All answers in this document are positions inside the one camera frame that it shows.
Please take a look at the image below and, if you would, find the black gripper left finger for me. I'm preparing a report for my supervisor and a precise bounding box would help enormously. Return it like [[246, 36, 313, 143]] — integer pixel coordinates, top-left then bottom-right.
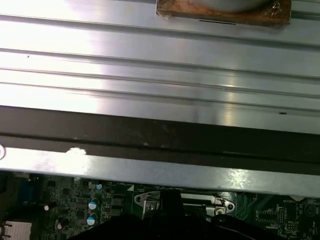
[[74, 192, 172, 240]]

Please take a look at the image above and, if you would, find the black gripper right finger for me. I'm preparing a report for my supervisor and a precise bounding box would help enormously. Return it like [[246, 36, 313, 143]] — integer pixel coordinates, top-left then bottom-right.
[[171, 192, 267, 240]]

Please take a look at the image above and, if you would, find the CPU socket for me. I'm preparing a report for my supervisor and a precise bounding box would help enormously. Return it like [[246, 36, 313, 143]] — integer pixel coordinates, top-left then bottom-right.
[[133, 191, 237, 221]]

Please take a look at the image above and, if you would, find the blue silver capacitor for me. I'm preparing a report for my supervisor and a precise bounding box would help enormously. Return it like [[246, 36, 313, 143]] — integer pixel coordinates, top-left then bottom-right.
[[88, 198, 100, 211], [86, 213, 99, 226]]

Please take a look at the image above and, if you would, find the green motherboard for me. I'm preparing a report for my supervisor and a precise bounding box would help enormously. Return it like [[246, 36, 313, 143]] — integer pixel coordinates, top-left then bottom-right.
[[0, 172, 320, 240]]

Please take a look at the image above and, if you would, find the black open PC case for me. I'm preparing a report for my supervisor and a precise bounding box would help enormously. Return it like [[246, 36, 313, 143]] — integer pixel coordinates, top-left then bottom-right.
[[0, 104, 320, 200]]

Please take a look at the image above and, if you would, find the white ribbed heatsink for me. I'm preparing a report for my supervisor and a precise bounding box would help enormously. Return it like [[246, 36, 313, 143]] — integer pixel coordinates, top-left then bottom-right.
[[4, 220, 33, 240]]

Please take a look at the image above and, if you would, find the square brown base plate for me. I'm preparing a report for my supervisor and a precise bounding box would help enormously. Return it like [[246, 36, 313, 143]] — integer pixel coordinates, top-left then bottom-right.
[[155, 0, 293, 26]]

